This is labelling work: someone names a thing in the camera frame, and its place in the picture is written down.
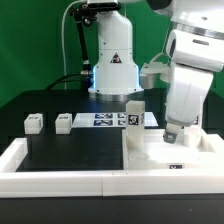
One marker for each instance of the white square tabletop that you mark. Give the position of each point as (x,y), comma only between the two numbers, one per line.
(157,154)

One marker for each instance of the white sheet with fiducial markers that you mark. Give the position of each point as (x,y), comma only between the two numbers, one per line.
(117,119)

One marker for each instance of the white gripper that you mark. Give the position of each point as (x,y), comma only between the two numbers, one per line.
(188,58)

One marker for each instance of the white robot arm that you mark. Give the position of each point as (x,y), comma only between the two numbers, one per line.
(115,73)

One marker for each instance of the white U-shaped obstacle fence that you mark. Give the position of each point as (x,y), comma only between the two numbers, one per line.
(101,183)

